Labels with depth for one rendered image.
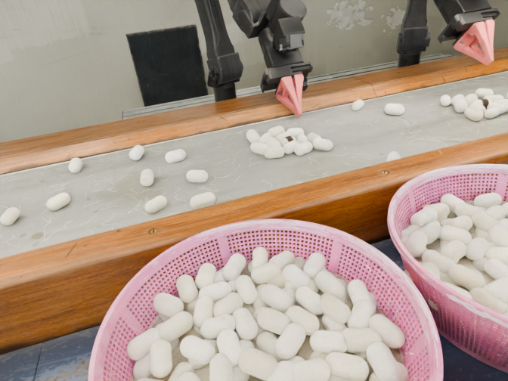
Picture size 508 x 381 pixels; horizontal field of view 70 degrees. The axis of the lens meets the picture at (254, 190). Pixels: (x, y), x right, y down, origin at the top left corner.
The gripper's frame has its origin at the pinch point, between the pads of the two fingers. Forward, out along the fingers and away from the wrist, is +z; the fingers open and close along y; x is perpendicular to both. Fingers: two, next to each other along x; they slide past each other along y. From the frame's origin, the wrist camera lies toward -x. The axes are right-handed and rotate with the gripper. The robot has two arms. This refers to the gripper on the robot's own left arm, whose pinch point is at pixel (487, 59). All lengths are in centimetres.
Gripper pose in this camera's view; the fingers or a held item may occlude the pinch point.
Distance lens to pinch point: 88.4
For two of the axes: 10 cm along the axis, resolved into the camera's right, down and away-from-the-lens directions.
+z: 2.9, 9.1, -3.0
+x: -1.1, 3.4, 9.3
